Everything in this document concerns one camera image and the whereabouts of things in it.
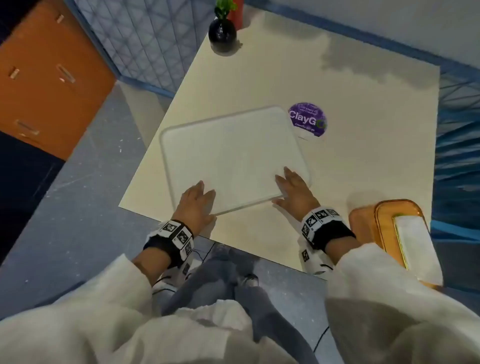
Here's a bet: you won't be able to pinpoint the person's left hand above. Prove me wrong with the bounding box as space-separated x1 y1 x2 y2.
170 180 218 236

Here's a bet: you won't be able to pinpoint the person's right hand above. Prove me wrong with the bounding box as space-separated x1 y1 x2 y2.
271 166 320 222

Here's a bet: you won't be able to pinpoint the orange tissue box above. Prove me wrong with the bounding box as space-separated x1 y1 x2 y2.
348 198 443 290

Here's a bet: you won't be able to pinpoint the person's right forearm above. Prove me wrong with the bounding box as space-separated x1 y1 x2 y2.
323 238 364 264

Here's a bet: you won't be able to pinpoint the person's left forearm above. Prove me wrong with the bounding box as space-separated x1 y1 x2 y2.
131 243 174 287

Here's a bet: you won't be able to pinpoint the left marker wristband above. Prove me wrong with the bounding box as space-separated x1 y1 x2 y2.
143 220 195 269

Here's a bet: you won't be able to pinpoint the marker wristband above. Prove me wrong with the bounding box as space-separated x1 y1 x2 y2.
299 206 356 251
143 220 195 269

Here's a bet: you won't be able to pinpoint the right marker wristband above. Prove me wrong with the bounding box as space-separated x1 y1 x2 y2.
299 206 356 251

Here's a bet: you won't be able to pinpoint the blue jeans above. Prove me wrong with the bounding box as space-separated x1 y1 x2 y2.
161 243 320 364

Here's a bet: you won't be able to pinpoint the purple round sticker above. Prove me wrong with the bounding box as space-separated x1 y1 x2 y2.
287 101 328 139

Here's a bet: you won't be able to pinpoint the cream table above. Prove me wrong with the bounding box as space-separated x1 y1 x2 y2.
118 4 442 280

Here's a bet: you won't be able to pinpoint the grey shoe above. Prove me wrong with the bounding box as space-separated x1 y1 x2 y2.
236 273 260 289

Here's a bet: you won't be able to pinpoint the white tissue pack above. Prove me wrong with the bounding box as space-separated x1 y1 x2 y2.
391 214 444 287

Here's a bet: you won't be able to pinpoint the blue lattice fence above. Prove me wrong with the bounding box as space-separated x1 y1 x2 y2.
243 0 480 243

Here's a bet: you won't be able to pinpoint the white jacket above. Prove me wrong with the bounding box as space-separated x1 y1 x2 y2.
0 241 480 364

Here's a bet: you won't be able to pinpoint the dark blue cabinet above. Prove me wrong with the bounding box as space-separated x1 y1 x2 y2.
0 131 67 265

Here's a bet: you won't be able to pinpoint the blue mesh partition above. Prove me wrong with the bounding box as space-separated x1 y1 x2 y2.
63 0 222 99

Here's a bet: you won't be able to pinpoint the black round vase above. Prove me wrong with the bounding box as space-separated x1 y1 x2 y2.
208 17 238 45

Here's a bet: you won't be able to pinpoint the orange cabinet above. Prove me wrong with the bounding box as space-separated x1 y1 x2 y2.
0 0 117 161

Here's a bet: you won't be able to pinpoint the red cylinder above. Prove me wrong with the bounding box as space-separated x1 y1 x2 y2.
228 0 245 30

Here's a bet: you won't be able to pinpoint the green plant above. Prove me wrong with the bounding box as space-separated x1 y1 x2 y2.
214 0 239 20

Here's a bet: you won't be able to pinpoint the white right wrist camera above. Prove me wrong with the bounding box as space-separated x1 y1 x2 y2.
298 243 335 280

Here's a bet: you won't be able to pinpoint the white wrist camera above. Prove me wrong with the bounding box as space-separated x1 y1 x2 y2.
298 243 335 280
151 258 198 301

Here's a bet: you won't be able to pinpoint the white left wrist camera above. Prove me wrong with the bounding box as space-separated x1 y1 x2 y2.
151 258 198 301

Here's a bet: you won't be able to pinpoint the black right camera cable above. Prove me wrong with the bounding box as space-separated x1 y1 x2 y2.
312 325 331 352

